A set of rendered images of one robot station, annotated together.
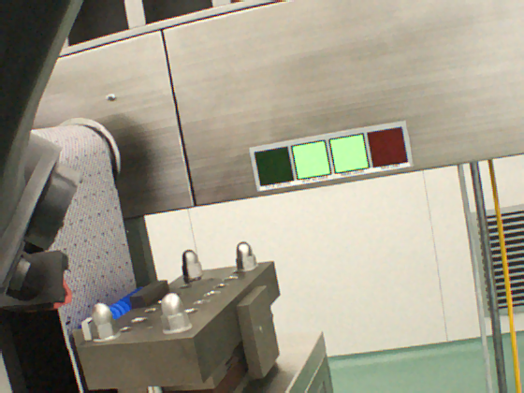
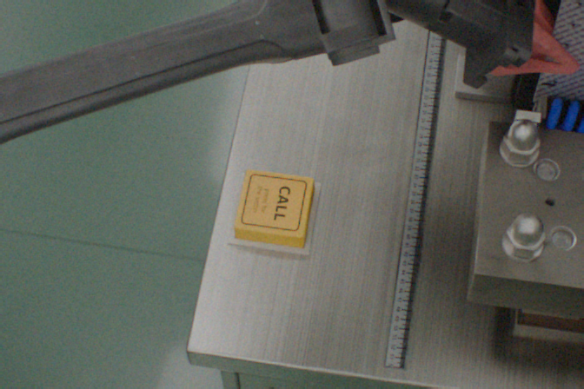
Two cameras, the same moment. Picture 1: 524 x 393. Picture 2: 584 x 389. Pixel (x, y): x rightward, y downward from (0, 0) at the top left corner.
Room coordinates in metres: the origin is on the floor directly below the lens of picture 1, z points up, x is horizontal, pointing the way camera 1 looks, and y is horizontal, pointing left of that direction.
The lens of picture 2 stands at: (0.63, -0.31, 1.93)
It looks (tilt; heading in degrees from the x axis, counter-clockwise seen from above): 60 degrees down; 84
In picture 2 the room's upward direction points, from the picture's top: 1 degrees counter-clockwise
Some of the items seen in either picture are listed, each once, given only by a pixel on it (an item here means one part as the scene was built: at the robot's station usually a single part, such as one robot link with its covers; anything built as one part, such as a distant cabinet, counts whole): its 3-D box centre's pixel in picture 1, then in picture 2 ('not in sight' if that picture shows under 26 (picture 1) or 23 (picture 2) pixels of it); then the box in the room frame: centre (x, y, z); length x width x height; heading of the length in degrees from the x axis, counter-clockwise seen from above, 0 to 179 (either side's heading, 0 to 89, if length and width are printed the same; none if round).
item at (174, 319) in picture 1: (173, 312); (527, 232); (0.87, 0.13, 1.05); 0.04 x 0.04 x 0.04
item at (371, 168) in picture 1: (330, 156); not in sight; (1.14, -0.12, 1.18); 0.25 x 0.01 x 0.07; 74
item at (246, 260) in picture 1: (244, 254); not in sight; (1.18, 0.04, 1.05); 0.04 x 0.04 x 0.04
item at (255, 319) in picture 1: (260, 331); not in sight; (1.03, 0.03, 0.96); 0.10 x 0.03 x 0.11; 164
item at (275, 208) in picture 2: not in sight; (275, 207); (0.66, 0.25, 0.91); 0.07 x 0.07 x 0.02; 74
